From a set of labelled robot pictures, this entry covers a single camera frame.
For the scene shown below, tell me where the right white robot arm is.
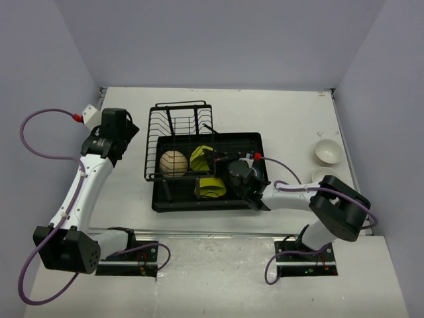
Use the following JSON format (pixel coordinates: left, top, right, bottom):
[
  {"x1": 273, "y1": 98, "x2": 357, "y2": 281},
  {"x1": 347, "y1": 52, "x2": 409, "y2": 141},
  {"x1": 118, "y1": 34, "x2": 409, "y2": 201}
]
[{"x1": 200, "y1": 150, "x2": 377, "y2": 260}]

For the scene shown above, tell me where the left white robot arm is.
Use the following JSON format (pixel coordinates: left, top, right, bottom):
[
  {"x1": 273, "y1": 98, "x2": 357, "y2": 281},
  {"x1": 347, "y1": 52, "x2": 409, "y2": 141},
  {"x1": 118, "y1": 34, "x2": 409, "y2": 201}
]
[{"x1": 33, "y1": 108, "x2": 139, "y2": 274}]

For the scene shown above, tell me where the blue patterned bowl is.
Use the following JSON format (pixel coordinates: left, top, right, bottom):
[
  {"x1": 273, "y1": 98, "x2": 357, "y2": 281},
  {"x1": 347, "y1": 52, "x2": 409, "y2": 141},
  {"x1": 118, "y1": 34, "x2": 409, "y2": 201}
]
[{"x1": 251, "y1": 166, "x2": 264, "y2": 181}]

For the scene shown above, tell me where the yellow green bowl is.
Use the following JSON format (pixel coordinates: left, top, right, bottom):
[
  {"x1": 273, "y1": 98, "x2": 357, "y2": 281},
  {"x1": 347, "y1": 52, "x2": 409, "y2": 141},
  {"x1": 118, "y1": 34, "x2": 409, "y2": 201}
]
[
  {"x1": 189, "y1": 145, "x2": 213, "y2": 174},
  {"x1": 194, "y1": 178, "x2": 227, "y2": 199}
]

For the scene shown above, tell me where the black drip tray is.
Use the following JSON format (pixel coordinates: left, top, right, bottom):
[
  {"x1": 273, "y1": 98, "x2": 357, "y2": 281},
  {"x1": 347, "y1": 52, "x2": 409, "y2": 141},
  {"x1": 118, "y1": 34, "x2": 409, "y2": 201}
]
[{"x1": 144, "y1": 131, "x2": 270, "y2": 213}]

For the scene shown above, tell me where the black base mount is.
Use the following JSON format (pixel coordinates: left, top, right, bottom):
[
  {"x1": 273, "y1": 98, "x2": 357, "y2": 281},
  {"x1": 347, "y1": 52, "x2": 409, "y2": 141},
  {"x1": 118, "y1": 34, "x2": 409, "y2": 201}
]
[
  {"x1": 276, "y1": 243, "x2": 339, "y2": 278},
  {"x1": 93, "y1": 227, "x2": 158, "y2": 278}
]

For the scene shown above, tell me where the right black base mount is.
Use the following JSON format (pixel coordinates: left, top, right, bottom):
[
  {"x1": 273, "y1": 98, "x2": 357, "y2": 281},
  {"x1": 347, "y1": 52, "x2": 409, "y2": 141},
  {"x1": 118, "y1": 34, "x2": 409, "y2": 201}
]
[{"x1": 276, "y1": 243, "x2": 339, "y2": 278}]

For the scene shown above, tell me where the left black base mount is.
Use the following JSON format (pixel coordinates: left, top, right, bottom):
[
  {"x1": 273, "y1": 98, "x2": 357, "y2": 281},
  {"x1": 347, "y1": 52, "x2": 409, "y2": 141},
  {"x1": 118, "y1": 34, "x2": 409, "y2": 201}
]
[{"x1": 93, "y1": 227, "x2": 158, "y2": 278}]

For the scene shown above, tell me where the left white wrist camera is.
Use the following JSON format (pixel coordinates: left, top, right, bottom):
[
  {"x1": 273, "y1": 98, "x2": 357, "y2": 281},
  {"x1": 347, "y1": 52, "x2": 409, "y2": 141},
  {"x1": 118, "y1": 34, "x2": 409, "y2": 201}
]
[{"x1": 81, "y1": 104, "x2": 101, "y2": 131}]

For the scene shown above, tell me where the black wire dish rack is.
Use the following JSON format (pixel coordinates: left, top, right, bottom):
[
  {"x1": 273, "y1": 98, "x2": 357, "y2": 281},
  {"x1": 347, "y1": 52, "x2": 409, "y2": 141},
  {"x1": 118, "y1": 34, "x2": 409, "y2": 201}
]
[{"x1": 144, "y1": 100, "x2": 215, "y2": 205}]

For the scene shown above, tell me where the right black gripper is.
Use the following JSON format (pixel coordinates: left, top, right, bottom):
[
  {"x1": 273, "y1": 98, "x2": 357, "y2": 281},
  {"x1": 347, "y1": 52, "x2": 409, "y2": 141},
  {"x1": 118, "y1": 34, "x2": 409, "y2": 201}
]
[{"x1": 203, "y1": 149, "x2": 245, "y2": 197}]

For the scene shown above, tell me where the wooden bowl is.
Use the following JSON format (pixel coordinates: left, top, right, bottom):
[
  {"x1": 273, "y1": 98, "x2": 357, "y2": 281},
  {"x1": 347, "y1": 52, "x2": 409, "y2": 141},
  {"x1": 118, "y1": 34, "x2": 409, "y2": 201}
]
[{"x1": 159, "y1": 150, "x2": 188, "y2": 178}]

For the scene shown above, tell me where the metal rail strip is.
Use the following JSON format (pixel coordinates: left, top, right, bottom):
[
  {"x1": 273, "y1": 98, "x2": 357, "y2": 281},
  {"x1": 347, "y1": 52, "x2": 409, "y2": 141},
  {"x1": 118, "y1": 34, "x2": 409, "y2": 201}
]
[{"x1": 85, "y1": 226, "x2": 375, "y2": 242}]

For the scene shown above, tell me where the beige white bowl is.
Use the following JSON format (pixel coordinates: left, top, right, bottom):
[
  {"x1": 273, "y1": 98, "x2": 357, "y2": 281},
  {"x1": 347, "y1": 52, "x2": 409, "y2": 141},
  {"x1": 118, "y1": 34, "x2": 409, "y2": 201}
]
[
  {"x1": 311, "y1": 167, "x2": 340, "y2": 183},
  {"x1": 314, "y1": 139, "x2": 344, "y2": 165}
]

